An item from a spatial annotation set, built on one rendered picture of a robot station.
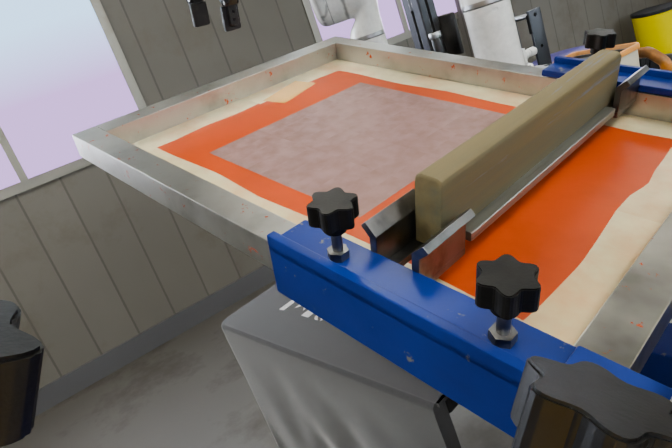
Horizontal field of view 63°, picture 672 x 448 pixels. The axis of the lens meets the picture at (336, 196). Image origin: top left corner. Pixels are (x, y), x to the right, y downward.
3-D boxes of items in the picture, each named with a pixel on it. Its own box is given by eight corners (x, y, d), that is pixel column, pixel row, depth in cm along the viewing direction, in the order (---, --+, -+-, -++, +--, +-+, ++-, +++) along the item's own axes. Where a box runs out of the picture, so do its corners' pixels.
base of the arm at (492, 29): (509, 66, 126) (493, -1, 121) (555, 59, 115) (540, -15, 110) (462, 89, 119) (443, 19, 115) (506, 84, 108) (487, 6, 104)
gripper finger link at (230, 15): (243, -14, 87) (250, 28, 90) (231, -15, 89) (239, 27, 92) (227, -10, 85) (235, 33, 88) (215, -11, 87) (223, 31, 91)
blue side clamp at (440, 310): (276, 291, 54) (265, 234, 51) (312, 266, 57) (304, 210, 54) (575, 477, 36) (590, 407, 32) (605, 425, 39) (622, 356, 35)
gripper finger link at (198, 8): (202, -16, 95) (211, 24, 98) (192, -16, 97) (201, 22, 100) (187, -12, 93) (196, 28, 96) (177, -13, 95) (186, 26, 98)
